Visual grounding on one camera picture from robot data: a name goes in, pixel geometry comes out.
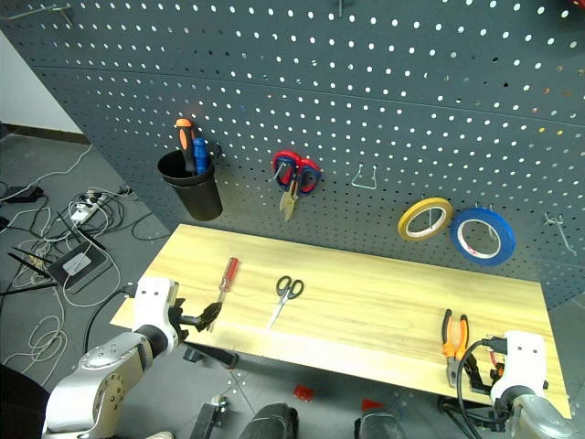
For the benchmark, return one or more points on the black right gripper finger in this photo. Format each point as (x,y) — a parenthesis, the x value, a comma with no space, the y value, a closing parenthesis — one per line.
(474,370)

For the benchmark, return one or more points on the black metal table leg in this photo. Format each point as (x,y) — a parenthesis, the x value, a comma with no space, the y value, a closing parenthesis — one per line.
(208,418)

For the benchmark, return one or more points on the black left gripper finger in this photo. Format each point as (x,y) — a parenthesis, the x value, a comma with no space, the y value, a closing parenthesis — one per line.
(211,309)
(205,324)

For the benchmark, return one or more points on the blue tape roll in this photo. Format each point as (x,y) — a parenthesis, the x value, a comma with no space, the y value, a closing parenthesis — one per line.
(507,242)

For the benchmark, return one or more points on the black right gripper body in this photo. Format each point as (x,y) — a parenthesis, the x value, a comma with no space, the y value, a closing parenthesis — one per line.
(494,382)

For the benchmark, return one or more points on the black cup hook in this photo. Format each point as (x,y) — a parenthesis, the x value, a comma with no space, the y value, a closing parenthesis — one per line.
(218,150)

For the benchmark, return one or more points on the orange black screwdriver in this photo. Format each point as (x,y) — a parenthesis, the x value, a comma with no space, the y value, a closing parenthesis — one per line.
(184,139)

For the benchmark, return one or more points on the black power adapter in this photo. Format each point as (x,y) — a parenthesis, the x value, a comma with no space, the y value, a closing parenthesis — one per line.
(23,194)

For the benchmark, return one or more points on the black router with antennas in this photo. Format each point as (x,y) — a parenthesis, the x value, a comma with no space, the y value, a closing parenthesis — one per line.
(77,267)

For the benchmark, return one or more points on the dark grey pegboard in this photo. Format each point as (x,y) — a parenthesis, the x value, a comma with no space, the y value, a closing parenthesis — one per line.
(365,91)

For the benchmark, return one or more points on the red blue scissors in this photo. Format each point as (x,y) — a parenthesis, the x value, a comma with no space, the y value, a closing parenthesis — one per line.
(311,176)

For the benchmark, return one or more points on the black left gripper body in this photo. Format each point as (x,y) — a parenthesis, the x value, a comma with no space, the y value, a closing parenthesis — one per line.
(180,322)

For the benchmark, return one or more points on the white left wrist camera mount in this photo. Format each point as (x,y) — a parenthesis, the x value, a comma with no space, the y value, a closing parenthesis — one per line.
(153,302)

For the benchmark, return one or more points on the yellow tape roll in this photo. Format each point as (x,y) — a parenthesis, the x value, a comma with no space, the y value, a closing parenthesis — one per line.
(404,224)

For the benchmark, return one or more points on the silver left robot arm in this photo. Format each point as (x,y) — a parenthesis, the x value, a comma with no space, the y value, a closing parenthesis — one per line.
(100,379)

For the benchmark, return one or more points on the orange black pliers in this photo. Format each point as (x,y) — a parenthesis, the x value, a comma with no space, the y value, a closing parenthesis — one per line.
(449,338)

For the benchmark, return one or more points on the person's black trousers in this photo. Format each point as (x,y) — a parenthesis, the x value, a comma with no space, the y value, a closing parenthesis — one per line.
(20,407)

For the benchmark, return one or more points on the dark rounded shape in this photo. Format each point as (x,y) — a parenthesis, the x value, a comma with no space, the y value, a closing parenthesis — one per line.
(269,423)
(379,425)

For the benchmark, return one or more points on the silver tape hook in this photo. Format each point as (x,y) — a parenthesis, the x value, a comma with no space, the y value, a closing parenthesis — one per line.
(432,221)
(492,228)

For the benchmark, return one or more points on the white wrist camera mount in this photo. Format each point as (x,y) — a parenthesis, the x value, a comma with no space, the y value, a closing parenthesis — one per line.
(153,302)
(523,361)

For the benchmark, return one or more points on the silver peg hook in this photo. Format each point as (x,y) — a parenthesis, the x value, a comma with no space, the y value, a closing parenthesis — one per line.
(340,7)
(41,12)
(560,228)

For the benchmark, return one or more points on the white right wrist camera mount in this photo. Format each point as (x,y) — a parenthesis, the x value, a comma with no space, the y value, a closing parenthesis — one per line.
(523,361)

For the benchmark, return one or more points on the black cup holder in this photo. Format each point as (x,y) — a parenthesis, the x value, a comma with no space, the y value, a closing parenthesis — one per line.
(198,192)

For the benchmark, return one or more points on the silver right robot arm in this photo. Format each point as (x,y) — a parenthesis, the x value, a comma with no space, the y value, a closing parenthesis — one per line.
(535,416)

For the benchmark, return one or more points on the white power strip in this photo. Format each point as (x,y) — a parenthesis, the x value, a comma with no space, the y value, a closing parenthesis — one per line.
(82,211)

